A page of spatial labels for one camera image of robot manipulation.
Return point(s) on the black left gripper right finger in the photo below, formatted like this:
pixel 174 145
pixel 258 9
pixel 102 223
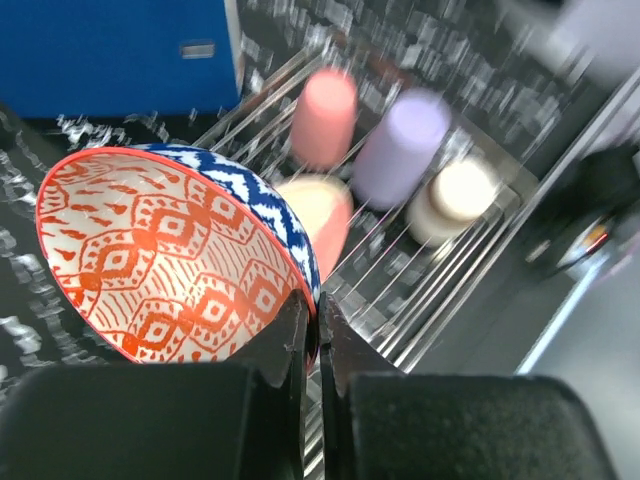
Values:
pixel 343 354

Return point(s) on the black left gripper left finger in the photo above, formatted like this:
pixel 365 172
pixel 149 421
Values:
pixel 275 409

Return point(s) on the pink beige plate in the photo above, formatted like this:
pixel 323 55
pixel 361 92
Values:
pixel 324 206

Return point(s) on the beige brown cup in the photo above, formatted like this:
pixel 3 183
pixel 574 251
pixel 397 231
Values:
pixel 452 200

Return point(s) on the red blue patterned bowl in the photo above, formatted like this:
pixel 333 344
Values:
pixel 172 253

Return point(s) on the pink cup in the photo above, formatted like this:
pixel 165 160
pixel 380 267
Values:
pixel 324 119

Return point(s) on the lavender cup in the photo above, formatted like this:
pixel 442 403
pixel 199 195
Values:
pixel 400 149

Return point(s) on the wire dish rack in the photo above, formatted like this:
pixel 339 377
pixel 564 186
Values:
pixel 393 290

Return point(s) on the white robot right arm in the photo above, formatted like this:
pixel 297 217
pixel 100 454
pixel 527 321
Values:
pixel 593 204

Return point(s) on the blue ring binder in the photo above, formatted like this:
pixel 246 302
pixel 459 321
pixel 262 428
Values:
pixel 112 58

